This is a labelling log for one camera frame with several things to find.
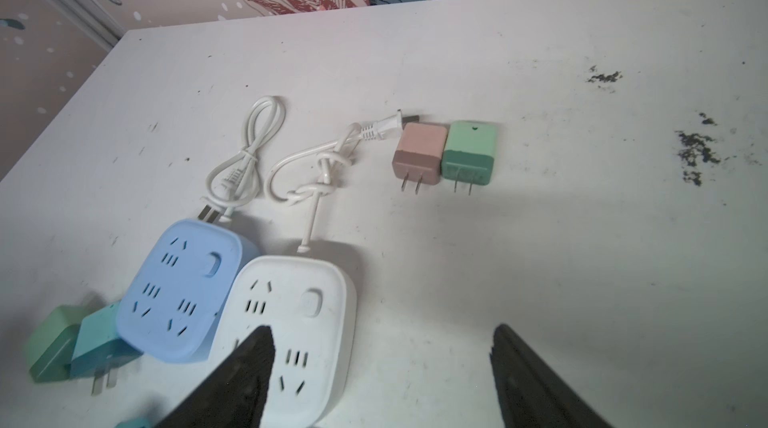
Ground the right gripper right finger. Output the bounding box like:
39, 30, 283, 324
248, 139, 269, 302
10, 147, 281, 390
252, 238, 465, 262
489, 324, 609, 427

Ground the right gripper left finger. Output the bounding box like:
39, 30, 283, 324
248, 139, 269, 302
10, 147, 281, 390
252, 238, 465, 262
159, 325, 276, 427

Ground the green plug adapter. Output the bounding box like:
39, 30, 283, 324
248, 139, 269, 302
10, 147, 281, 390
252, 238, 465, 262
440, 121, 498, 192
70, 302, 143, 396
24, 305, 90, 384

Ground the brown plug adapter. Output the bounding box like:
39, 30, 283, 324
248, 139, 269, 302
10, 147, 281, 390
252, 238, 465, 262
392, 122, 448, 193

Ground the teal plug adapter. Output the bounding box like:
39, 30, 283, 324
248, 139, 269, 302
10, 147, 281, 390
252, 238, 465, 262
115, 417, 152, 428

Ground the blue square power socket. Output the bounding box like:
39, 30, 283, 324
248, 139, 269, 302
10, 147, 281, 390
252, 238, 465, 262
116, 219, 260, 363

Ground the white square power socket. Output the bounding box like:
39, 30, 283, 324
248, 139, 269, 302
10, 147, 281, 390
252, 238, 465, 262
209, 256, 357, 427

